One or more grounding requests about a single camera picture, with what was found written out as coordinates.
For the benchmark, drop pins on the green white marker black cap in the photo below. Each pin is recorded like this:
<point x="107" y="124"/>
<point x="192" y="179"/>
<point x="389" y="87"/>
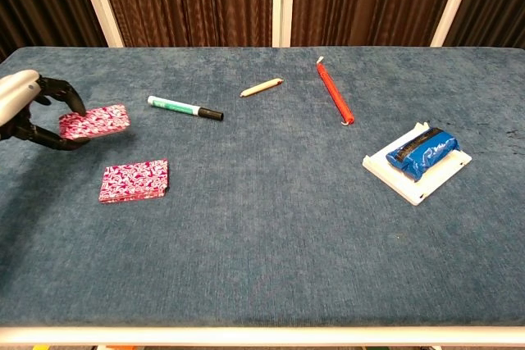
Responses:
<point x="176" y="106"/>

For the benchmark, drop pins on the white table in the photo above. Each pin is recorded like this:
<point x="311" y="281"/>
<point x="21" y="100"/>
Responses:
<point x="262" y="335"/>

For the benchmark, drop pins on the white plastic tray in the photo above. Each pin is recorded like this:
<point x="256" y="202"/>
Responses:
<point x="435" y="180"/>

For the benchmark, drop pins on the red candle stick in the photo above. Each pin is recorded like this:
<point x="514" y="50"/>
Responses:
<point x="334" y="92"/>

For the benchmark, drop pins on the blue foil snack packet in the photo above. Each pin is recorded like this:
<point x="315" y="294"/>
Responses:
<point x="422" y="153"/>

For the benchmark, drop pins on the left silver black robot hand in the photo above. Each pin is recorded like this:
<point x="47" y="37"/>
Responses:
<point x="16" y="94"/>

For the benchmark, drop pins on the blue fabric table mat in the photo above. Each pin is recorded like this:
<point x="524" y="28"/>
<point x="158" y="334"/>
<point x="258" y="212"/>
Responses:
<point x="262" y="243"/>

